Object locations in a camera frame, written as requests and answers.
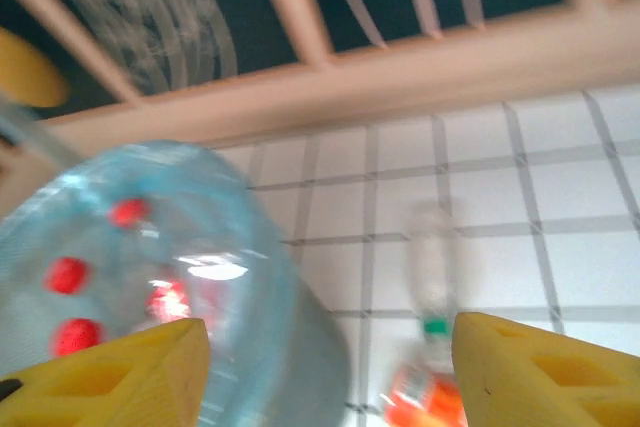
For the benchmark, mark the slim clear bottle green cap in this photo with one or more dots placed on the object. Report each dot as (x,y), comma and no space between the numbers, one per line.
(434,267)

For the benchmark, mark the cola bottle red label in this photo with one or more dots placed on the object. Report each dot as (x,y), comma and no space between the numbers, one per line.
(167,302)

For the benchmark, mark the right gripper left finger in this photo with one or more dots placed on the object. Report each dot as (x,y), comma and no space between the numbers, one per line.
(165,372)

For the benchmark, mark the aluminium frame post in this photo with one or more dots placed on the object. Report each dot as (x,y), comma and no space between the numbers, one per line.
(30,132)

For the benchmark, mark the clear bottle orange label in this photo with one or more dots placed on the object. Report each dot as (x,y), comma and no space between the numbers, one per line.
(420,392)

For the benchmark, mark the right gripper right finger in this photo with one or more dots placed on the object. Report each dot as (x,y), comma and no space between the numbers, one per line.
(500,372)

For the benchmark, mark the clear bottle red cap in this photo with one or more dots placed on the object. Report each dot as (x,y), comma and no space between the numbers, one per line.
(127,212)
(77,337)
(67,274)

